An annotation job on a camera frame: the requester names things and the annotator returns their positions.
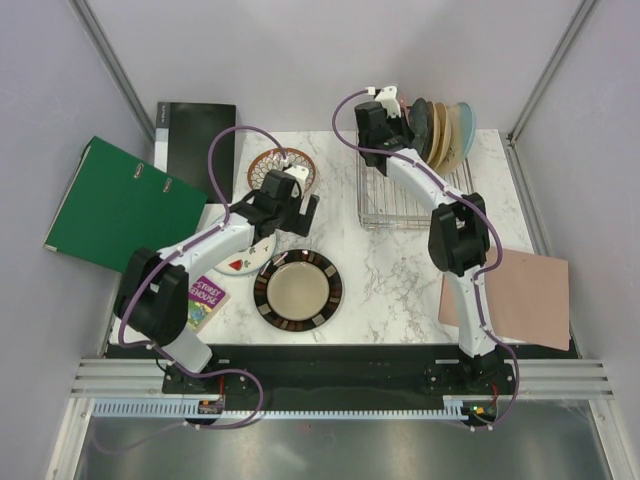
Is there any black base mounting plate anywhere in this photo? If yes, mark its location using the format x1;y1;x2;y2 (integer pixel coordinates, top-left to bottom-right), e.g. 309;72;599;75
104;343;581;414

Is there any pink cutting board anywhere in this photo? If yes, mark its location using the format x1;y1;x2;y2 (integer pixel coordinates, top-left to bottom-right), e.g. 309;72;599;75
438;249;570;355

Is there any left aluminium frame post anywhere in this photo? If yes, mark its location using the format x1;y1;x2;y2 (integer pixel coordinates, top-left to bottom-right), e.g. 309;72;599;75
69;0;155;142

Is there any white slotted cable duct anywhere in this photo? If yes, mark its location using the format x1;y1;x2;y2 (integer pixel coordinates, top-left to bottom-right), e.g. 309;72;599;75
92;397;473;421

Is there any wire dish rack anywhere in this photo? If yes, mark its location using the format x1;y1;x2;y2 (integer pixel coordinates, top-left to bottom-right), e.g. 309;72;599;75
355;127;475;230

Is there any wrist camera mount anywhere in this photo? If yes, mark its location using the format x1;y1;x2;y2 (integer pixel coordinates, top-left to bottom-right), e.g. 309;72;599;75
279;158;312;198
366;85;405;119

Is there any purple cable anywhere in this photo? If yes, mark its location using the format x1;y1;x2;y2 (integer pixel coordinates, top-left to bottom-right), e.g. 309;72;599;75
332;88;521;434
92;124;294;454

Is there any green ring binder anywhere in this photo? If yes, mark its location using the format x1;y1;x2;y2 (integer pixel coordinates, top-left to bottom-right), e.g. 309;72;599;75
44;136;207;273

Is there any aluminium front rail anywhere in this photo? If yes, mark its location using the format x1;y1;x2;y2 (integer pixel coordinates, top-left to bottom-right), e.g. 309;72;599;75
72;359;614;400

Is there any brown floral pattern plate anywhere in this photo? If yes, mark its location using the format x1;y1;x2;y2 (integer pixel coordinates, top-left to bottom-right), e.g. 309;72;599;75
247;147;317;192

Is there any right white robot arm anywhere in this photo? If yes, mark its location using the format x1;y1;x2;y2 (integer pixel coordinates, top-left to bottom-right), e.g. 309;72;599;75
354;100;498;394

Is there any cream plate in rack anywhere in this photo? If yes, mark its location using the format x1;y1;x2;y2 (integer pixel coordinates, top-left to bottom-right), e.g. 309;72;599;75
427;102;451;168
435;102;463;176

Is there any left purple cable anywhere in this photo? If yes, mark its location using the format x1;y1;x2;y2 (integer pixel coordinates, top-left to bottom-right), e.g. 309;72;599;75
92;124;294;454

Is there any aluminium frame post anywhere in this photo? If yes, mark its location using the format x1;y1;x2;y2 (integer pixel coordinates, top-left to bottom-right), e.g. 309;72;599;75
505;0;600;148
69;0;155;142

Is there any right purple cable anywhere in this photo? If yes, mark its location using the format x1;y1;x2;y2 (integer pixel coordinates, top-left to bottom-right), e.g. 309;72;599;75
332;88;521;434

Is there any dark teal plate in rack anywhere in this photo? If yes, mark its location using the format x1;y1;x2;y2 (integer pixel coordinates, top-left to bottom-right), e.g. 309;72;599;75
408;98;434;160

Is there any purple children's book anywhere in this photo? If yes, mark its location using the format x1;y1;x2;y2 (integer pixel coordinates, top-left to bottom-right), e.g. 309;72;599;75
187;275;230;334

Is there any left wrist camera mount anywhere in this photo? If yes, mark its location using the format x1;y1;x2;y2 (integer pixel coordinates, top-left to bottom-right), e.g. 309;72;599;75
279;158;312;198

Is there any black binder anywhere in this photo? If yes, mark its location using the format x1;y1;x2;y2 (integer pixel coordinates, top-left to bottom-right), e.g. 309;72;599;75
153;102;237;204

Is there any white strawberry pattern plate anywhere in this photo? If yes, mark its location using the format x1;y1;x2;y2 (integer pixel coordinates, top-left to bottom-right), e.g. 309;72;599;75
214;233;278;276

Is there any light blue plate in rack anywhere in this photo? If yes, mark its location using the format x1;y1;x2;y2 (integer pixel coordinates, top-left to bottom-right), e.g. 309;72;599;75
455;102;476;166

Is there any black rimmed beige plate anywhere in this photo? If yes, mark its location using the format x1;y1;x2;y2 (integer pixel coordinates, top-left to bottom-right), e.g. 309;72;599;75
253;249;344;333

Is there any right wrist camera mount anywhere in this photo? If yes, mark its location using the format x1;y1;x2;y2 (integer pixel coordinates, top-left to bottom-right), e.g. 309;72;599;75
366;85;405;119

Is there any right aluminium frame post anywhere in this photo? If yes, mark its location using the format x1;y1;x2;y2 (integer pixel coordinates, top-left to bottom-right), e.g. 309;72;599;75
505;0;600;148

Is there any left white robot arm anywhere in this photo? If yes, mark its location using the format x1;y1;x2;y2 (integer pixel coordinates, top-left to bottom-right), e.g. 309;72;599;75
113;165;319;393

